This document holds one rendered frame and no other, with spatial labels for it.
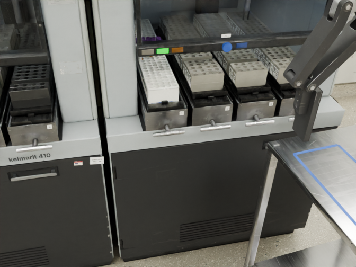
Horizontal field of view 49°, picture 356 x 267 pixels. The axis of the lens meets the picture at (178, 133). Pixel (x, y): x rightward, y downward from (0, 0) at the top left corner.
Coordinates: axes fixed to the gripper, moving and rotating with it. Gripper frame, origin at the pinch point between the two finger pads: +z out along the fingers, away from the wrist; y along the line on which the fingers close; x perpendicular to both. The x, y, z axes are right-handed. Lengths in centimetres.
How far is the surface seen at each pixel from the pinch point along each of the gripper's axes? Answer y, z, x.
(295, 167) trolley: 17, 38, 32
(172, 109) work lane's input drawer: -8, 40, 66
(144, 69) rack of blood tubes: -14, 34, 83
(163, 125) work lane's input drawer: -11, 45, 66
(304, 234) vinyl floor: 58, 120, 69
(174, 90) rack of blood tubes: -7, 35, 70
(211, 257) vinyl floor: 11, 120, 66
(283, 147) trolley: 17, 38, 40
